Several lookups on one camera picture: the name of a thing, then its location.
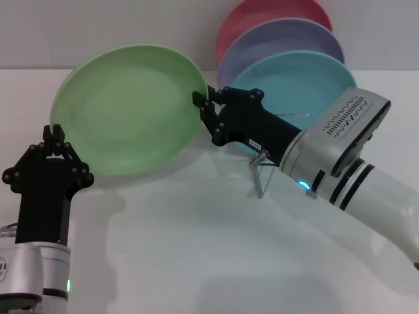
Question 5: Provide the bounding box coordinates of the grey left wrist cable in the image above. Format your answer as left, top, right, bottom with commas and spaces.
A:
0, 222, 20, 237

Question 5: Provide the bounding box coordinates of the purple plastic plate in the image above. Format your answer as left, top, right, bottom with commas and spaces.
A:
218, 18, 345, 88

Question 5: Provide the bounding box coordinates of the metal wire plate rack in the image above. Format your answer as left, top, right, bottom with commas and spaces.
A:
249, 113, 320, 200

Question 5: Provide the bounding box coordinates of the red plastic plate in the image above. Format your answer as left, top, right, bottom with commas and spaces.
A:
215, 0, 333, 66

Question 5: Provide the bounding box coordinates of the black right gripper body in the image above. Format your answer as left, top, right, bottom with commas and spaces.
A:
217, 97, 302, 168

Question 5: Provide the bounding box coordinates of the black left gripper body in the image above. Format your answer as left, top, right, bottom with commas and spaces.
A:
11, 158, 88, 247

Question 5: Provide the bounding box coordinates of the teal plastic plate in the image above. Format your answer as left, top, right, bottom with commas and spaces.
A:
217, 50, 358, 154

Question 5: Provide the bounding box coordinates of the green plastic plate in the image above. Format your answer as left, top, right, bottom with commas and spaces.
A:
49, 43, 210, 177

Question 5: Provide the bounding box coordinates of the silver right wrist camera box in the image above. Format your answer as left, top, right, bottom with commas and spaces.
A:
307, 86, 392, 179

